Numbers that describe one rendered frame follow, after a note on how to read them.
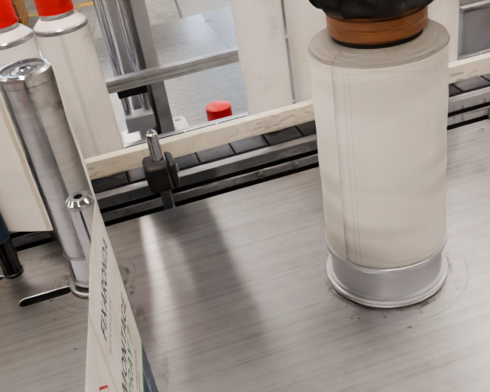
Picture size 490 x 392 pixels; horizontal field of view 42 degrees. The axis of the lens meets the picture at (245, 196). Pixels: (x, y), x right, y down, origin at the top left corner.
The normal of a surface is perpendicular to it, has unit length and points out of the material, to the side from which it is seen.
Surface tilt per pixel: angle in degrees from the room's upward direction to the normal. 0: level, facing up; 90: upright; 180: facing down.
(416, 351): 0
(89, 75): 90
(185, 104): 0
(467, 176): 0
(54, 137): 90
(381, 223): 89
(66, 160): 90
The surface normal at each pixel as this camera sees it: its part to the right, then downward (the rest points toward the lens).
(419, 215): 0.36, 0.44
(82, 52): 0.66, 0.32
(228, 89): -0.15, -0.83
